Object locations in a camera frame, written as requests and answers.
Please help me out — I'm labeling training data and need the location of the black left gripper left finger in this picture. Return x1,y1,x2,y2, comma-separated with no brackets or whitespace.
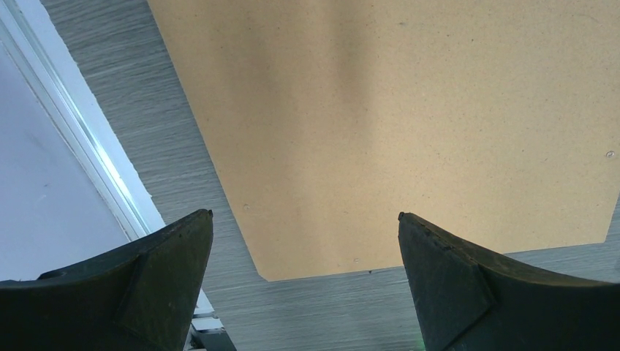
1,209,213,350

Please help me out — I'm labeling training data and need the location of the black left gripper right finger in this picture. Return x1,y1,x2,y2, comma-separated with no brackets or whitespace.
398,212,619,350

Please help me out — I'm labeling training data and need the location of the brown fibreboard backing board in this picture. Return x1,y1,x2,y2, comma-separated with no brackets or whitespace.
149,1,619,282

